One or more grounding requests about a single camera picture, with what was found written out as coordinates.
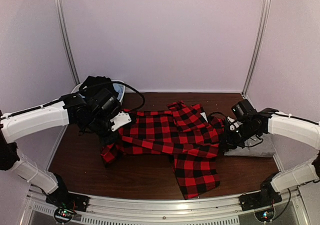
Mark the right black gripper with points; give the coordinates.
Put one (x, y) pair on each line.
(228, 141)

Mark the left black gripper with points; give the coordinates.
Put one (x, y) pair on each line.
(104, 141)

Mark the white plastic laundry basket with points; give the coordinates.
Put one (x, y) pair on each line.
(76, 89)

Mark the red black plaid shirt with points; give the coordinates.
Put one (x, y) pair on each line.
(181, 132)

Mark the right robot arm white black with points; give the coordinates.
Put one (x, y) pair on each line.
(297, 129)

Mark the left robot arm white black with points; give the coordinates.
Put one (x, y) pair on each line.
(60, 112)

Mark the folded grey button shirt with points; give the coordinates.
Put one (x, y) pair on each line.
(263, 150)

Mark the light blue shirt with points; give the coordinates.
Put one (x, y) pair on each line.
(120, 89)

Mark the black shirt in basket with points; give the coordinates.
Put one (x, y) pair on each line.
(93, 84)

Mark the right circuit board with leds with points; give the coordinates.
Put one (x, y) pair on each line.
(265, 216)

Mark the circuit board with leds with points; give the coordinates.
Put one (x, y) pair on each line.
(265, 216)
(63, 215)

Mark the left circuit board with leds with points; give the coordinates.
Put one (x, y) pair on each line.
(63, 215)

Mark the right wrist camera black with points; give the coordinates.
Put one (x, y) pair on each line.
(242, 108)

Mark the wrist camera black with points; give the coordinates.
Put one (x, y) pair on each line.
(242, 108)
(105, 104)

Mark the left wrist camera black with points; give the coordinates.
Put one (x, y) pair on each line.
(105, 104)

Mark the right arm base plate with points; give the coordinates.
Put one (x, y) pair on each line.
(257, 200)

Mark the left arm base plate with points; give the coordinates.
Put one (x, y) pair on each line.
(70, 201)

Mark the front aluminium rail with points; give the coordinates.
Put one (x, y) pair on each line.
(221, 210)

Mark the left aluminium frame post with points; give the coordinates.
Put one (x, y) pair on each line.
(66, 42)

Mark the aluminium frame post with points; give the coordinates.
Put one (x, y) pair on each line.
(264, 16)
(66, 42)

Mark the right aluminium frame post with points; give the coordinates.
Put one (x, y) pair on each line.
(264, 16)

